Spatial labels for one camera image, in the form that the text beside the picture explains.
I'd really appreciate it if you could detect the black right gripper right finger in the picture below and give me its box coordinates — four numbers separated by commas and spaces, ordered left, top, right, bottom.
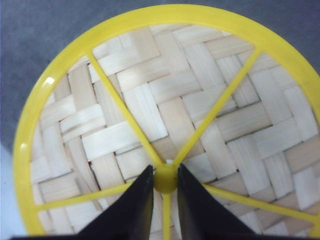
176, 162, 273, 240

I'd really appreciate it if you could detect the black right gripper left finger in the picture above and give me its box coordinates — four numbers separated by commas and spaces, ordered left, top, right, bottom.
12, 165, 154, 240

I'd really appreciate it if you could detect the woven bamboo steamer lid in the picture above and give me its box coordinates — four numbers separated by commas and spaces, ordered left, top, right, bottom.
13, 4, 320, 240

